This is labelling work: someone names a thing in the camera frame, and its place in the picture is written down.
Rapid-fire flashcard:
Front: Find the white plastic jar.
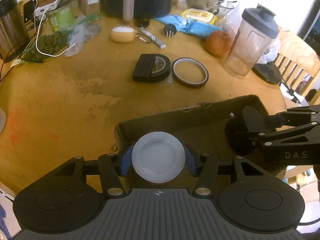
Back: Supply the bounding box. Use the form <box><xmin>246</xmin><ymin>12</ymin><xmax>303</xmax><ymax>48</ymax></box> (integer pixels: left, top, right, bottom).
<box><xmin>131</xmin><ymin>132</ymin><xmax>185</xmax><ymax>184</ymax></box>

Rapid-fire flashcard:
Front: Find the thin amber tape ring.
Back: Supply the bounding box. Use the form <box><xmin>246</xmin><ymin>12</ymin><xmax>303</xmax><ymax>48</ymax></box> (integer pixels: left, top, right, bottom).
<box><xmin>171</xmin><ymin>57</ymin><xmax>209</xmax><ymax>89</ymax></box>

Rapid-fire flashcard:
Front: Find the small black rectangular box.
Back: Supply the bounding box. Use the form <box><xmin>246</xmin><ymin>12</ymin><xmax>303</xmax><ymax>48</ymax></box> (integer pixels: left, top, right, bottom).
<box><xmin>132</xmin><ymin>54</ymin><xmax>156</xmax><ymax>82</ymax></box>

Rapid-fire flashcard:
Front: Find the black electrical tape roll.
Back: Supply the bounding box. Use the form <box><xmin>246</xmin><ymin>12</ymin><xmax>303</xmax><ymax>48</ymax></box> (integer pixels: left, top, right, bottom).
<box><xmin>141</xmin><ymin>54</ymin><xmax>171</xmax><ymax>83</ymax></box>

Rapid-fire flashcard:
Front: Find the marbled pocket knife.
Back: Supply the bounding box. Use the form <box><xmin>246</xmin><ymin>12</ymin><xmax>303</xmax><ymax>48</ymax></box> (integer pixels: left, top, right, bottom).
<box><xmin>139</xmin><ymin>27</ymin><xmax>166</xmax><ymax>49</ymax></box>

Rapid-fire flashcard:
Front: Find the shiba dog earbud case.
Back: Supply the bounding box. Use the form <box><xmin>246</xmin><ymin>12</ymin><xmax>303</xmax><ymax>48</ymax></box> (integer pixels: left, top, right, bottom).
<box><xmin>110</xmin><ymin>26</ymin><xmax>136</xmax><ymax>43</ymax></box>

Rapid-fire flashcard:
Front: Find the black round plug adapter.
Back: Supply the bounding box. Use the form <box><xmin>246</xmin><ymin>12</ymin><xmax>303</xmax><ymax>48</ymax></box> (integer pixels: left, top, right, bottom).
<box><xmin>163</xmin><ymin>23</ymin><xmax>177</xmax><ymax>38</ymax></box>

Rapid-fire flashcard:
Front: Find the open cardboard box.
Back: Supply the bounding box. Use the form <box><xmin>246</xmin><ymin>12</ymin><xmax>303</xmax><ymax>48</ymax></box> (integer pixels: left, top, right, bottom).
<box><xmin>111</xmin><ymin>94</ymin><xmax>287</xmax><ymax>181</ymax></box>

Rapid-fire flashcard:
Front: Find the black kettle base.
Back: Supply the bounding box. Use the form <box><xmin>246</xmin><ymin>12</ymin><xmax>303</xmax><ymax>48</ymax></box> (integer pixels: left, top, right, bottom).
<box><xmin>252</xmin><ymin>62</ymin><xmax>282</xmax><ymax>85</ymax></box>

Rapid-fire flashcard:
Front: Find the wooden chair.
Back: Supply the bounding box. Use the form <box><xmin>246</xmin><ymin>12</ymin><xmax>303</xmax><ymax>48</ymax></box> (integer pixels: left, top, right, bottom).
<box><xmin>274</xmin><ymin>30</ymin><xmax>319</xmax><ymax>97</ymax></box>

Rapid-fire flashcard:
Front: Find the clear shaker bottle grey lid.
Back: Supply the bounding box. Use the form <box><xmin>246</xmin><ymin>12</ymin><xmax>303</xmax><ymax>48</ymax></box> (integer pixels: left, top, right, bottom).
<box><xmin>223</xmin><ymin>4</ymin><xmax>279</xmax><ymax>79</ymax></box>

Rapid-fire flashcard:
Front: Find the brown round pear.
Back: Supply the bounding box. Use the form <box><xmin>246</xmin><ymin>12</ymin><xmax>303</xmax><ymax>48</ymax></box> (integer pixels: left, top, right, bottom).
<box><xmin>204</xmin><ymin>30</ymin><xmax>233</xmax><ymax>57</ymax></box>

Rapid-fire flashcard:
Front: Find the blue wet wipes pack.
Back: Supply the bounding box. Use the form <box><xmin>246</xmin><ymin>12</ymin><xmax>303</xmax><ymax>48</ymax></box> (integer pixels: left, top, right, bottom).
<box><xmin>155</xmin><ymin>15</ymin><xmax>224</xmax><ymax>40</ymax></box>

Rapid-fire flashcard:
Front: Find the clear crumpled plastic bag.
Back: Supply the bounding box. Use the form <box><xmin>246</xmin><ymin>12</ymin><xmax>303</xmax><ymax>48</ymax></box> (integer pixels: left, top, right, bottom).
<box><xmin>64</xmin><ymin>13</ymin><xmax>101</xmax><ymax>57</ymax></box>

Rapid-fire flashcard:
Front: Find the yellow wet wipes pack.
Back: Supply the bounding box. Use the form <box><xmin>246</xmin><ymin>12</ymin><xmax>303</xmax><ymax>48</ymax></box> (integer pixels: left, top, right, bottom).
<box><xmin>180</xmin><ymin>8</ymin><xmax>217</xmax><ymax>25</ymax></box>

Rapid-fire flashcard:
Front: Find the green label jar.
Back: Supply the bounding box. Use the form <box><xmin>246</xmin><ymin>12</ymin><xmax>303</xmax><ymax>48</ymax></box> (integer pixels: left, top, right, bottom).
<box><xmin>46</xmin><ymin>0</ymin><xmax>75</xmax><ymax>33</ymax></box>

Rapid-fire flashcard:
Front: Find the steel electric kettle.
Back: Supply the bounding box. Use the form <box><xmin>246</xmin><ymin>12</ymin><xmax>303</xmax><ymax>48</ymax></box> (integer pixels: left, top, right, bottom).
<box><xmin>0</xmin><ymin>0</ymin><xmax>30</xmax><ymax>63</ymax></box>

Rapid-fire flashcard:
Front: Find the white power bank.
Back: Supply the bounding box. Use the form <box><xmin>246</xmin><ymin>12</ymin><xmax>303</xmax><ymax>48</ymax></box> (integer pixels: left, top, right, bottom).
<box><xmin>34</xmin><ymin>0</ymin><xmax>61</xmax><ymax>17</ymax></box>

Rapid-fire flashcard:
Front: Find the white charging cable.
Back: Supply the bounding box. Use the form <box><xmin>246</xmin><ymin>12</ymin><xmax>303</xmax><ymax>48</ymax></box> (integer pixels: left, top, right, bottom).
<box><xmin>35</xmin><ymin>8</ymin><xmax>77</xmax><ymax>58</ymax></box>

